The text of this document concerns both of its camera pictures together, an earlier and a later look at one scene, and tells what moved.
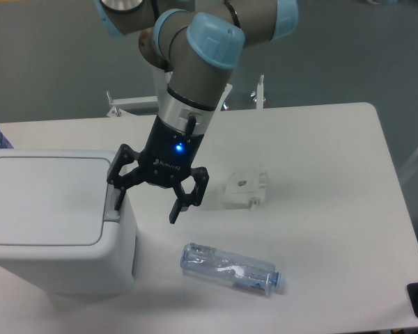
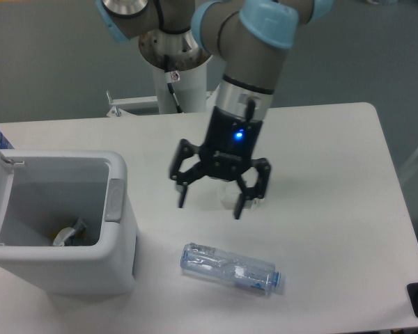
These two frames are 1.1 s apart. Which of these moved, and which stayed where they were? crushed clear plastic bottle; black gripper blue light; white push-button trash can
Moved: black gripper blue light
Stayed: crushed clear plastic bottle; white push-button trash can
